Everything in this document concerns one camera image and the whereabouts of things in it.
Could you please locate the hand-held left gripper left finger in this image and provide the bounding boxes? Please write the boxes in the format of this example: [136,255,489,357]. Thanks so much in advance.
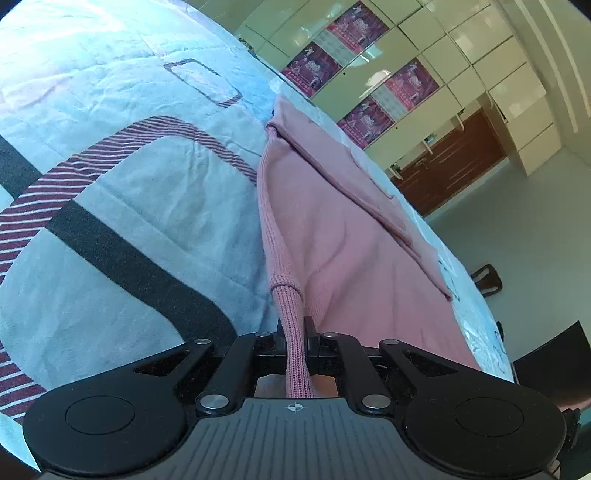
[131,319,289,416]

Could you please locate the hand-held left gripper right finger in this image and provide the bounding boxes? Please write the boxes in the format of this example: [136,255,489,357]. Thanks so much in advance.
[302,316,472,416]

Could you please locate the pink knit sweater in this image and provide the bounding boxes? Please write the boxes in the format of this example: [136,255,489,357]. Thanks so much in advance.
[252,92,483,400]

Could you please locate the dark slipper on floor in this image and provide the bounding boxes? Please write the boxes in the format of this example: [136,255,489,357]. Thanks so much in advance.
[471,264,504,298]

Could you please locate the printed bed sheet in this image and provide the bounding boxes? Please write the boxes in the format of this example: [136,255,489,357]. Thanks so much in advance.
[0,0,515,462]

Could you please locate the brown wooden drawer unit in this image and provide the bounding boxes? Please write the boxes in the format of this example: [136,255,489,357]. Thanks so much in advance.
[390,108,509,217]

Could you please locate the wooden side table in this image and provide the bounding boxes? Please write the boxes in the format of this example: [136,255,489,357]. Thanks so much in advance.
[512,320,591,409]

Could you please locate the cream overhead cabinet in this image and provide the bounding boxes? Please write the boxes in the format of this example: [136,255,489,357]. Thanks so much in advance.
[485,60,564,176]

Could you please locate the cream glossy wardrobe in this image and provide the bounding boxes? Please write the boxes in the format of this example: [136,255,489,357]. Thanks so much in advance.
[185,0,550,162]

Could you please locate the red wall poster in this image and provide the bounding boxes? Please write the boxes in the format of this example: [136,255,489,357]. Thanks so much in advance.
[325,0,391,47]
[280,41,343,97]
[337,95,397,149]
[385,58,439,108]

